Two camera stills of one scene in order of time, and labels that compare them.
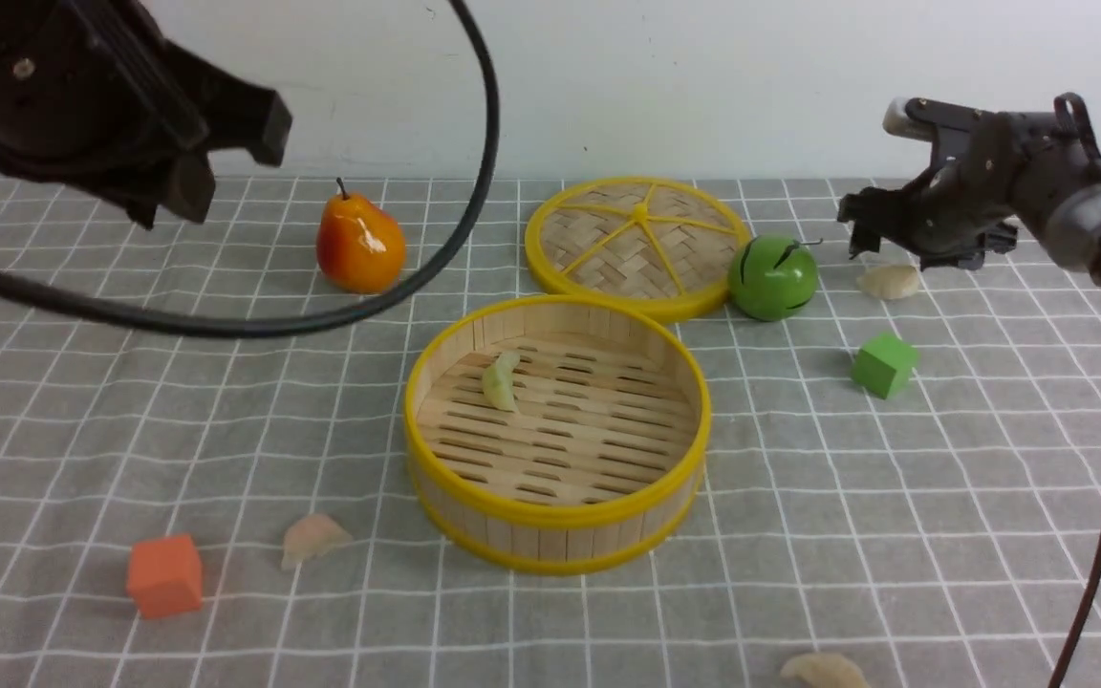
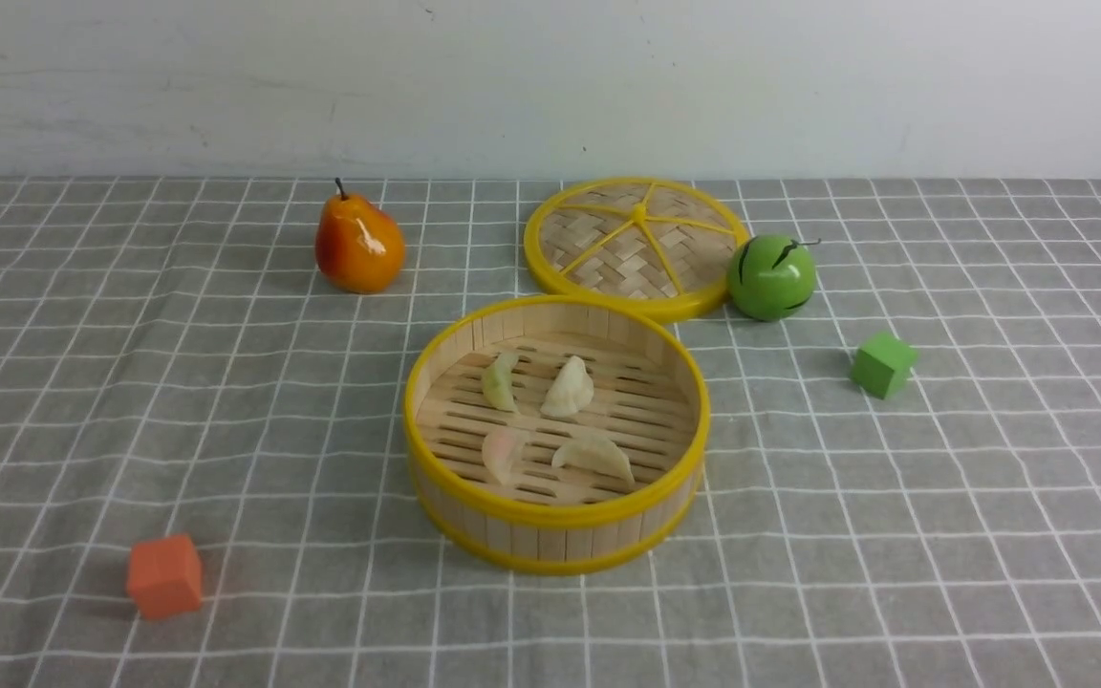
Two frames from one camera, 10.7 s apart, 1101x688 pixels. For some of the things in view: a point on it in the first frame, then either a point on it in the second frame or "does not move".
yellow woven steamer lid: [662, 246] does not move
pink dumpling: [311, 535] → [501, 448]
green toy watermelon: [774, 277] does not move
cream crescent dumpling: [826, 669] → [599, 454]
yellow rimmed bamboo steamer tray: [602, 461] does not move
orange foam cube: [164, 575] does not move
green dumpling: [498, 380] does not move
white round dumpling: [889, 282] → [571, 391]
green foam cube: [884, 364] does not move
